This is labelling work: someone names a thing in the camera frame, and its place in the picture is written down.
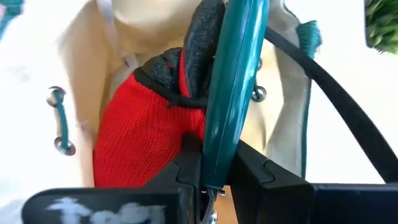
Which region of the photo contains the red and black gardening glove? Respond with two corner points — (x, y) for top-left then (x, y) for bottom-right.
(93, 0), (226, 188)

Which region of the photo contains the patterned canvas gardening bag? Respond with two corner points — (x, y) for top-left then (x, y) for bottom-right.
(0, 0), (398, 187)

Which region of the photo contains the small green potted plant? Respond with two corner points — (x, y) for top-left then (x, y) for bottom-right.
(363, 0), (398, 55)

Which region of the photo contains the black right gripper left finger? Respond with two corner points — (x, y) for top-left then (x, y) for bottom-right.
(142, 133), (203, 189)

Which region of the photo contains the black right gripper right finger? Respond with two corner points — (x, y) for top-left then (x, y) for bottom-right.
(231, 140), (313, 224)

